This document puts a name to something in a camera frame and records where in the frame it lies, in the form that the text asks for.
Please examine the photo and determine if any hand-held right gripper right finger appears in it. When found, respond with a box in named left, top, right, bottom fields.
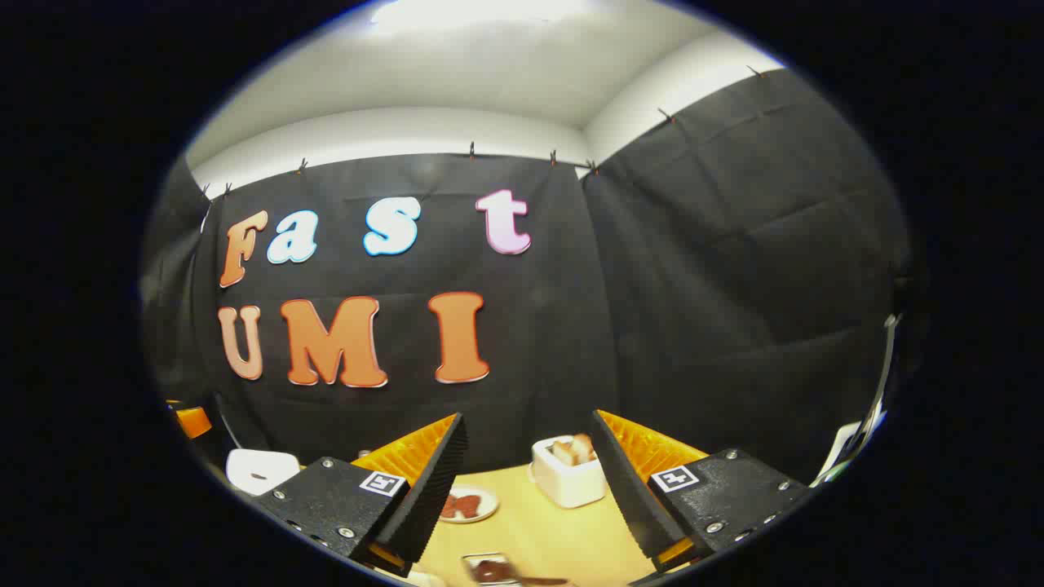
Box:
left=591, top=409, right=813, bottom=576

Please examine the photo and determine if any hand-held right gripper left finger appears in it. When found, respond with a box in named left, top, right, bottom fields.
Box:
left=251, top=413, right=471, bottom=581

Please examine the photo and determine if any dark wooden spoon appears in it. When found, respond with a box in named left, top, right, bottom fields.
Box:
left=473, top=559, right=570, bottom=586

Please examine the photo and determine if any white round plate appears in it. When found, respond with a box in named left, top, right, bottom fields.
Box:
left=439, top=486, right=500, bottom=524

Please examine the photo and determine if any white toaster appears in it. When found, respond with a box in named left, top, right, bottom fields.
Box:
left=530, top=436, right=608, bottom=510

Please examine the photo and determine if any black backdrop cloth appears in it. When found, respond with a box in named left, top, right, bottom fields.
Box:
left=139, top=69, right=914, bottom=490

